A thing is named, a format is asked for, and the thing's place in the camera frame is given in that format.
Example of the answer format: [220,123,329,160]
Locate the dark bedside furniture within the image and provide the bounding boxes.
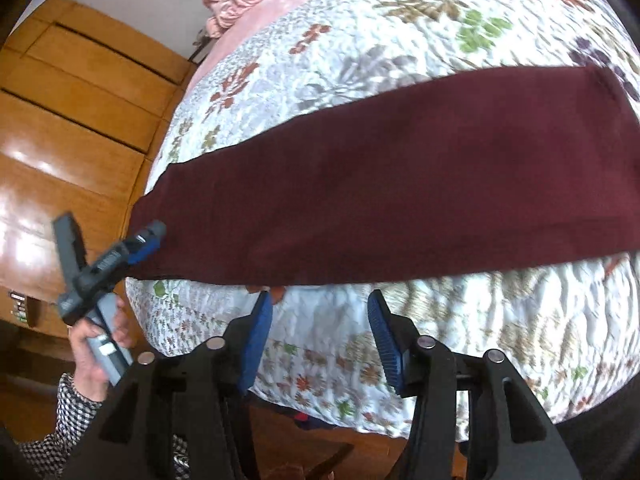
[191,27,213,65]

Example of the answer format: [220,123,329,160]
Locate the pink bed sheet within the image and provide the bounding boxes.
[189,0,421,98]

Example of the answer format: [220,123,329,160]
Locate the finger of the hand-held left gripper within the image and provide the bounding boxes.
[116,219,167,267]

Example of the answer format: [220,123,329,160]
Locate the person's left hand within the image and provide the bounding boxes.
[67,299,136,403]

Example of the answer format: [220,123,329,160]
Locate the white floral quilt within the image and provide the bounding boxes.
[124,0,640,442]

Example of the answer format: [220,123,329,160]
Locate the wooden wardrobe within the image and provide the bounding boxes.
[0,0,199,361]

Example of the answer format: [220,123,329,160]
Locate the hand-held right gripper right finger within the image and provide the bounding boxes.
[367,290,583,480]

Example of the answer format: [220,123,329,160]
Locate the maroon pants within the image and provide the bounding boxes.
[127,64,640,290]

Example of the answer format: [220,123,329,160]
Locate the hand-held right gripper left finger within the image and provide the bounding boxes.
[62,290,275,480]

